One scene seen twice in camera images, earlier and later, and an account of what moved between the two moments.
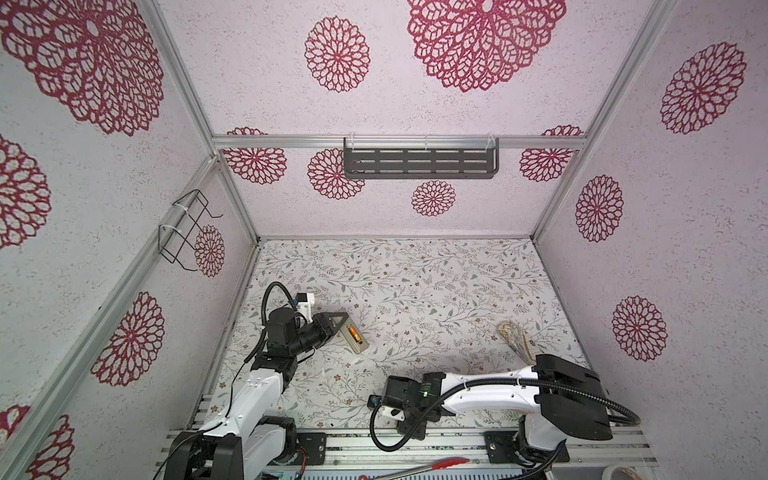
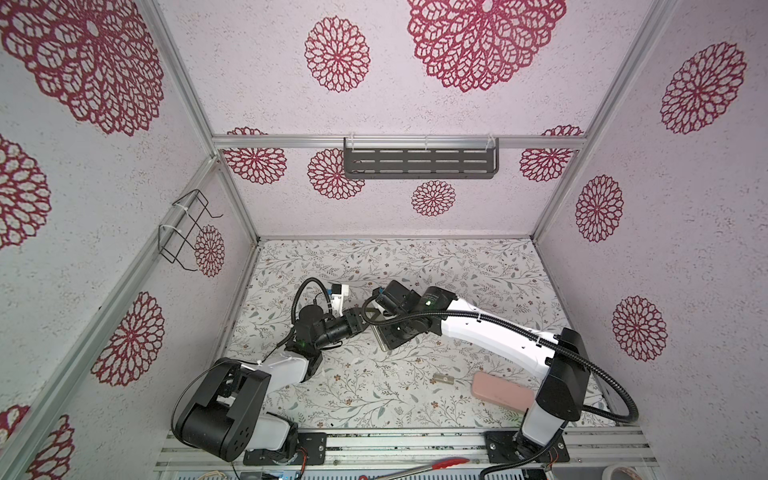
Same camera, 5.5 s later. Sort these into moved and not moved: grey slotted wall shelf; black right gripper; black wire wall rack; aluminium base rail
Moved: black right gripper
Not moved: black wire wall rack; aluminium base rail; grey slotted wall shelf
